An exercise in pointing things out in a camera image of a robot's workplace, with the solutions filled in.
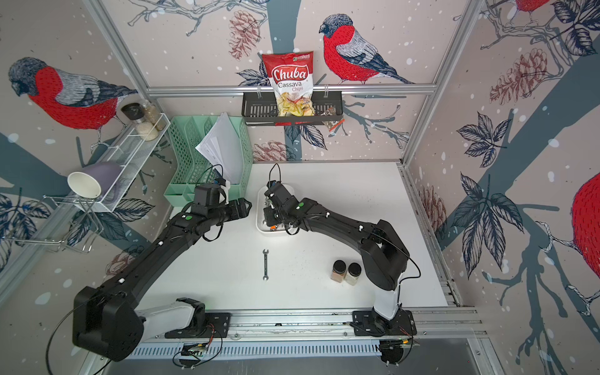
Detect small silver open-end wrench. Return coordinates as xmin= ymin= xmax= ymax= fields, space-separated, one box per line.
xmin=262 ymin=248 xmax=269 ymax=281

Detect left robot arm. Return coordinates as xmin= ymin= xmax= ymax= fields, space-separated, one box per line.
xmin=72 ymin=198 xmax=253 ymax=362

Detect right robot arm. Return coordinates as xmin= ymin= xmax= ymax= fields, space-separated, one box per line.
xmin=265 ymin=198 xmax=410 ymax=321

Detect white plastic storage box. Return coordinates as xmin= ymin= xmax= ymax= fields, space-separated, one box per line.
xmin=256 ymin=187 xmax=292 ymax=236

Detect green plastic file organizer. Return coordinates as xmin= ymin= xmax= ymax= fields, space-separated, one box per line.
xmin=164 ymin=116 xmax=253 ymax=208

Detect white paper sheets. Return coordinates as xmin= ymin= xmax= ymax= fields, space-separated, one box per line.
xmin=195 ymin=112 xmax=244 ymax=184

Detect brown spice jar black lid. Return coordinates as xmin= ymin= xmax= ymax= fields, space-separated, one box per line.
xmin=331 ymin=259 xmax=347 ymax=283

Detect white spice jar black lid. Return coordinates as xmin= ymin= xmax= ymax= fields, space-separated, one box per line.
xmin=345 ymin=262 xmax=363 ymax=286

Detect clear glass spice jar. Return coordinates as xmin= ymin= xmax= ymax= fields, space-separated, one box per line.
xmin=141 ymin=100 xmax=165 ymax=131

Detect red Chuba chips bag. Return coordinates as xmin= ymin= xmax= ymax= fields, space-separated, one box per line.
xmin=262 ymin=52 xmax=315 ymax=117

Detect purple white cup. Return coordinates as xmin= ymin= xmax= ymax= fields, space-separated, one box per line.
xmin=67 ymin=162 xmax=122 ymax=199

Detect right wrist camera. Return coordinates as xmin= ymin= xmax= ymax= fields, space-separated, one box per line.
xmin=264 ymin=181 xmax=293 ymax=206

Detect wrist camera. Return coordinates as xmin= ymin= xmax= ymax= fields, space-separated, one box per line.
xmin=264 ymin=181 xmax=293 ymax=206
xmin=193 ymin=184 xmax=228 ymax=207

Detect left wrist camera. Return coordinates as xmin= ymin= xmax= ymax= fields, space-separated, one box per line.
xmin=193 ymin=184 xmax=228 ymax=207

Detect black wire wall basket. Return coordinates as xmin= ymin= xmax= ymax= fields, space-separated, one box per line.
xmin=242 ymin=92 xmax=343 ymax=126

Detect white wire wall shelf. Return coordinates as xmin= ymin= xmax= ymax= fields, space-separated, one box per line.
xmin=74 ymin=113 xmax=170 ymax=213

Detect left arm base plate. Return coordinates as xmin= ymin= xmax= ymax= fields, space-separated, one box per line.
xmin=164 ymin=310 xmax=232 ymax=339

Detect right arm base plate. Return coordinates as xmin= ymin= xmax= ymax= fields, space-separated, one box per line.
xmin=348 ymin=309 xmax=417 ymax=338

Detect electronics board with wires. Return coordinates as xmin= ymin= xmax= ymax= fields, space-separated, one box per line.
xmin=172 ymin=342 xmax=223 ymax=370

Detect chrome wire cup holder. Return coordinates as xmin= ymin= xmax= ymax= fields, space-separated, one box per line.
xmin=1 ymin=195 xmax=106 ymax=253

